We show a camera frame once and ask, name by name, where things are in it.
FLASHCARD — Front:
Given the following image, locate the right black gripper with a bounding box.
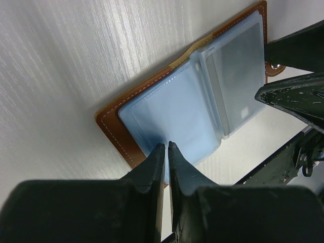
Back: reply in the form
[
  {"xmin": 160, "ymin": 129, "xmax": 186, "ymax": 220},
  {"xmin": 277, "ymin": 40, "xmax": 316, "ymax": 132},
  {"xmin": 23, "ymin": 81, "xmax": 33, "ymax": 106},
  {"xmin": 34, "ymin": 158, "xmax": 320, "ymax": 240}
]
[{"xmin": 255, "ymin": 73, "xmax": 323, "ymax": 177}]

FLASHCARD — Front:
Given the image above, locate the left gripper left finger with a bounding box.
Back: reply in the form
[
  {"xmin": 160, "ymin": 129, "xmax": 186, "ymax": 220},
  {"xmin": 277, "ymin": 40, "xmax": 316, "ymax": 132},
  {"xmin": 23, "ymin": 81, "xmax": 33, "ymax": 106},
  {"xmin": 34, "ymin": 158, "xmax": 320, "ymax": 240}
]
[{"xmin": 1, "ymin": 144, "xmax": 165, "ymax": 242}]

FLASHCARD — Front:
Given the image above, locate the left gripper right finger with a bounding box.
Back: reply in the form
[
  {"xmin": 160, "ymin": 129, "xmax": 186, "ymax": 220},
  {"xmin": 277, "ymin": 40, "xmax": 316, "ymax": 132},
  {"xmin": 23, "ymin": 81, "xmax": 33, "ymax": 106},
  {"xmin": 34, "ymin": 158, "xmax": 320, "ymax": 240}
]
[{"xmin": 167, "ymin": 141, "xmax": 324, "ymax": 243}]

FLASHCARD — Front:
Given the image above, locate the grey credit card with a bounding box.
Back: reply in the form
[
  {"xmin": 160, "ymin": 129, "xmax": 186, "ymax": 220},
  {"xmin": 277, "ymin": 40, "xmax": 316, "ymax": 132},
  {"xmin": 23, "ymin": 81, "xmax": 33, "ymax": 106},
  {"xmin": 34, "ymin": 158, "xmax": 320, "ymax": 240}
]
[{"xmin": 205, "ymin": 23, "xmax": 265, "ymax": 138}]

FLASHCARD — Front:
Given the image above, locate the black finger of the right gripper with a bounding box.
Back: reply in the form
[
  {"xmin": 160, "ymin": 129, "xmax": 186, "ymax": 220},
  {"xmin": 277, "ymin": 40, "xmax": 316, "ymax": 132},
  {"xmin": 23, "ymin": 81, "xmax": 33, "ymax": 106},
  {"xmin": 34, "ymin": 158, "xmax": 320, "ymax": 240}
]
[{"xmin": 265, "ymin": 20, "xmax": 323, "ymax": 72}]

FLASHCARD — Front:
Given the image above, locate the brown leather card holder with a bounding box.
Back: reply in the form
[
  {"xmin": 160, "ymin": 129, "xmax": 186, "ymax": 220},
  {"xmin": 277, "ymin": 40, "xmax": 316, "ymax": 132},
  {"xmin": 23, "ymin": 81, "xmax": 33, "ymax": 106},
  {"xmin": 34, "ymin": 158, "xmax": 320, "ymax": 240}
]
[{"xmin": 94, "ymin": 0, "xmax": 287, "ymax": 189}]

